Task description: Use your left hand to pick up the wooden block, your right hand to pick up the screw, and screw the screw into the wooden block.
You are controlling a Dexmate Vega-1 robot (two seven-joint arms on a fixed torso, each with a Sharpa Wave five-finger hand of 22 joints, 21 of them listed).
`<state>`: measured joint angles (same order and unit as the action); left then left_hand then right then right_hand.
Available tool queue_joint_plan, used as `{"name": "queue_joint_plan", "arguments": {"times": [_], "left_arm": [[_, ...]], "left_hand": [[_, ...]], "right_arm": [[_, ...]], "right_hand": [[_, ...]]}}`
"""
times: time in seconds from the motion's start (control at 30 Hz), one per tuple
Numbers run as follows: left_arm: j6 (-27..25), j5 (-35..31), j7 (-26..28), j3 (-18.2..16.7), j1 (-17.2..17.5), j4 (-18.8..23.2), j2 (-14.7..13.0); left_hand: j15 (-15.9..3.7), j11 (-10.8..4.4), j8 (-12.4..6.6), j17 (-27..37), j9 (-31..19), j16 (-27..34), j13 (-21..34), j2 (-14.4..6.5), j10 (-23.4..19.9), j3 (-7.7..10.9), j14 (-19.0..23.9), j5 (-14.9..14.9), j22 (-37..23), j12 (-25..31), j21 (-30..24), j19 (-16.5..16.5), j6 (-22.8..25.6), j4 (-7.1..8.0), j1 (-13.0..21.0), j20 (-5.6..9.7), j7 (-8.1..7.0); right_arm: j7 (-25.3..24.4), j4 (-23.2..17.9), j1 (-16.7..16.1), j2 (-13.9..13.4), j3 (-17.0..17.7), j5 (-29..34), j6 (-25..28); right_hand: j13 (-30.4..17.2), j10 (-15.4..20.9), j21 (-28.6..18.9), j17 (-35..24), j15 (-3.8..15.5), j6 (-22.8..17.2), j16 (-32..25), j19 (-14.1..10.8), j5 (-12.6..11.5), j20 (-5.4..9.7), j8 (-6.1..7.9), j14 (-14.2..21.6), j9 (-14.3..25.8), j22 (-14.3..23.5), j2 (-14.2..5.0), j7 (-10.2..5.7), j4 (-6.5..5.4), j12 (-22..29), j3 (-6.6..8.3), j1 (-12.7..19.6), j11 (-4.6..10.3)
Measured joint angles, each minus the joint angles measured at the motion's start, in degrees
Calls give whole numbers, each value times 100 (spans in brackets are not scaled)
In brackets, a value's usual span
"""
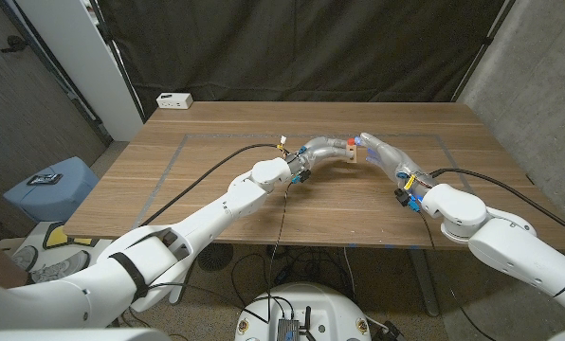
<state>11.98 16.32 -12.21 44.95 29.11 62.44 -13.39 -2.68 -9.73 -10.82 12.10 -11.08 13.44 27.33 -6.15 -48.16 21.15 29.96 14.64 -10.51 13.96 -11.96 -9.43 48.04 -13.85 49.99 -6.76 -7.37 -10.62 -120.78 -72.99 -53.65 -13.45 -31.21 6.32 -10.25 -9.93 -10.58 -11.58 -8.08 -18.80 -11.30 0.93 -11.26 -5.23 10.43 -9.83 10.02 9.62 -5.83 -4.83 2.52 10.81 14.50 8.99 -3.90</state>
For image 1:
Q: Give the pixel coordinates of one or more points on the white table leg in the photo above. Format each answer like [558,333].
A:
[176,296]

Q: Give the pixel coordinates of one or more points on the grey table leg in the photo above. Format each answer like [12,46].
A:
[427,289]

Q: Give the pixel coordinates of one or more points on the grey black sneaker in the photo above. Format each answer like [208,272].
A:
[60,267]
[24,258]

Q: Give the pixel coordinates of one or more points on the grey electronics box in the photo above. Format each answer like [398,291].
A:
[287,329]

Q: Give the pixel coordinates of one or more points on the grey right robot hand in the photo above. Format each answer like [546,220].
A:
[396,161]

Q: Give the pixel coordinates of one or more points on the red-headed wooden screw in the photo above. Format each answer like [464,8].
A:
[351,141]

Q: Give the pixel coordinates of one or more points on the white power strip box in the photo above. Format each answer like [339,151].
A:
[174,100]

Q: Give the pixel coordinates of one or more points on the small wooden block with holes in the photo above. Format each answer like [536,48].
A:
[352,153]

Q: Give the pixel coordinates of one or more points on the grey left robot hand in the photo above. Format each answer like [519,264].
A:
[320,149]

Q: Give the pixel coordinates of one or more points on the round black floor fan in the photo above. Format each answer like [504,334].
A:
[216,258]

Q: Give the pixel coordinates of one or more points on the blue plastic stool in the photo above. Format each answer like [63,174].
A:
[60,201]

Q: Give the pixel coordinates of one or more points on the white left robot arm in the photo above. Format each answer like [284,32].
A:
[192,232]

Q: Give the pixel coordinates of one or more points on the black smartphone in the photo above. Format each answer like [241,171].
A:
[44,179]

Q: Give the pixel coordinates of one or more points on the black backdrop curtain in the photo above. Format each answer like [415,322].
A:
[287,47]

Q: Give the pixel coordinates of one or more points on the black backdrop stand pole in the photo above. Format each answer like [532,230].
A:
[486,41]
[117,59]

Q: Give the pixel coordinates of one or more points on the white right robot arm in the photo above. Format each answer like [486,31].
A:
[500,237]

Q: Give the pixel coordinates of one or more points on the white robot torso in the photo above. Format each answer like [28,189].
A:
[330,308]

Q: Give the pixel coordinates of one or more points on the white pillar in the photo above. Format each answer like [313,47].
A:
[88,61]

